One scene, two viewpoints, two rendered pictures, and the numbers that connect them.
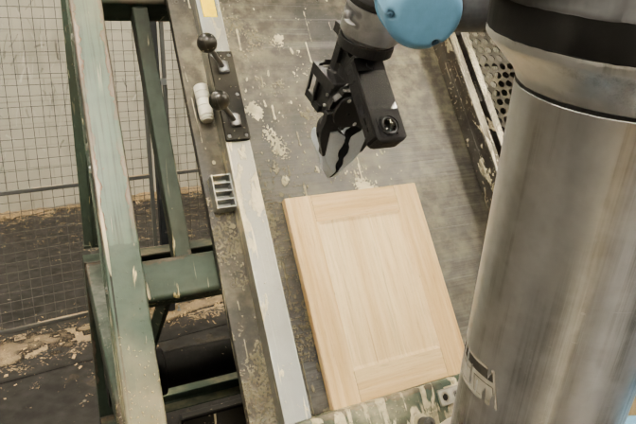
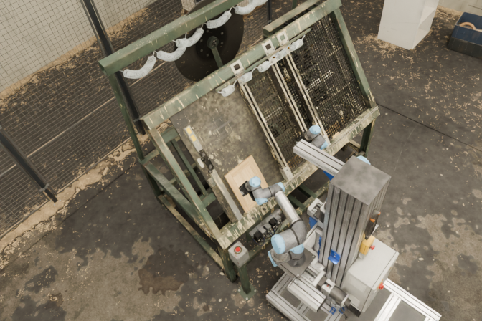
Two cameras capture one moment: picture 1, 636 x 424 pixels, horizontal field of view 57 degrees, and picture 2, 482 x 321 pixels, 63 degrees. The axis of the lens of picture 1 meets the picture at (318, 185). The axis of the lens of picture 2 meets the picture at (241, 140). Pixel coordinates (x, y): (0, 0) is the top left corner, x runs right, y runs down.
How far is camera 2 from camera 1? 251 cm
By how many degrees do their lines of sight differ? 36
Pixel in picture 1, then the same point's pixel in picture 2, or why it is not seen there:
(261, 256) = (224, 193)
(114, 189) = (194, 195)
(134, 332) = (208, 219)
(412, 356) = not seen: hidden behind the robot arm
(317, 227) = (233, 178)
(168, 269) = (205, 200)
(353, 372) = (247, 204)
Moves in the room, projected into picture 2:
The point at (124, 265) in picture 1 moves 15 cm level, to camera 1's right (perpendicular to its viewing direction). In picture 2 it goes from (201, 208) to (219, 203)
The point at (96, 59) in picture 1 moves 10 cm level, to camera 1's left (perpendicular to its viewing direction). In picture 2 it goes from (177, 169) to (165, 173)
